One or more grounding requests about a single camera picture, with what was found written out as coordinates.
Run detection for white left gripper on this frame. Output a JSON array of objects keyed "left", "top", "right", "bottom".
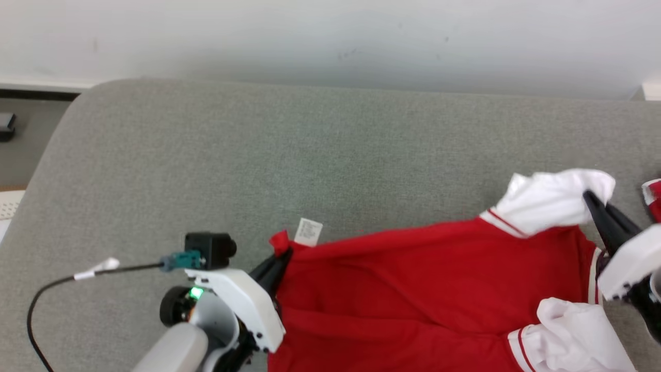
[{"left": 186, "top": 249, "right": 293, "bottom": 353}]

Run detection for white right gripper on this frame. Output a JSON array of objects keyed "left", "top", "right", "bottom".
[{"left": 584, "top": 190, "right": 661, "bottom": 301}]

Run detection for red shorts white side stripe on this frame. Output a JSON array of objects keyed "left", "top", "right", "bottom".
[{"left": 642, "top": 178, "right": 661, "bottom": 224}]

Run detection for red jersey shirt white sleeves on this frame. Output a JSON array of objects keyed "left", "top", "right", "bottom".
[{"left": 267, "top": 168, "right": 638, "bottom": 372}]

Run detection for white perforated plastic object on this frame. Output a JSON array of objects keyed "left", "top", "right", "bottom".
[{"left": 0, "top": 190, "right": 25, "bottom": 243}]

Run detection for black cable teal connector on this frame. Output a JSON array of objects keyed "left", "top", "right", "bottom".
[{"left": 27, "top": 251, "right": 204, "bottom": 372}]

